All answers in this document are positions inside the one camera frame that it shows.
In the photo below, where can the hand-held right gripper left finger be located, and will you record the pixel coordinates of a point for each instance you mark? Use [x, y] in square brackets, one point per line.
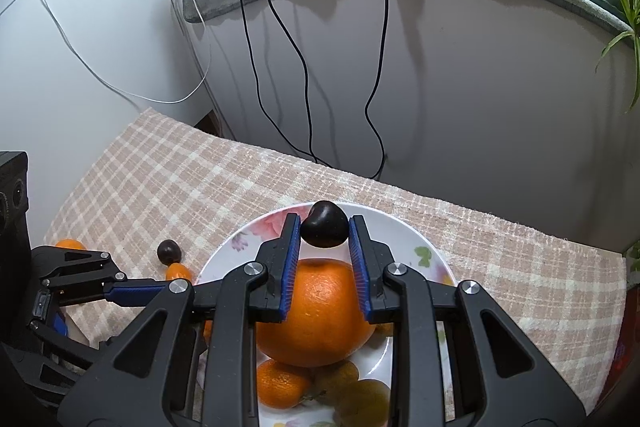
[292, 267]

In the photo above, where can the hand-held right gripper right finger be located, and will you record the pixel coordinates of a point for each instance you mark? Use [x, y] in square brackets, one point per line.
[357, 267]

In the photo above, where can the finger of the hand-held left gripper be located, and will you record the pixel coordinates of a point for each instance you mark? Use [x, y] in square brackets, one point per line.
[135, 294]
[65, 342]

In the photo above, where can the floral rimmed white plate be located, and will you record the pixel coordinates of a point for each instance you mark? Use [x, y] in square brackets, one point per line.
[395, 237]

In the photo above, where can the tiny orange kumquat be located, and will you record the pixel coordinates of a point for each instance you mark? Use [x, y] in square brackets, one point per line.
[179, 271]

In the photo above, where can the dark brown chestnut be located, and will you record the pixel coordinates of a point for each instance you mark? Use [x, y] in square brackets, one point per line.
[168, 251]
[324, 224]

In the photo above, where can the small tangerine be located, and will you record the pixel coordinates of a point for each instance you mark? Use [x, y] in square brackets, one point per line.
[280, 382]
[70, 244]

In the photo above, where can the large green-brown kiwi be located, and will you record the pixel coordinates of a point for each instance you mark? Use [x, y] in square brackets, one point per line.
[365, 402]

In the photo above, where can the pink checked tablecloth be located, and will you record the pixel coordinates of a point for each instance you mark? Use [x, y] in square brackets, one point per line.
[200, 187]

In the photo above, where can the white panel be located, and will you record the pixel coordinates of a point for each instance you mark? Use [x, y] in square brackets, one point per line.
[100, 32]

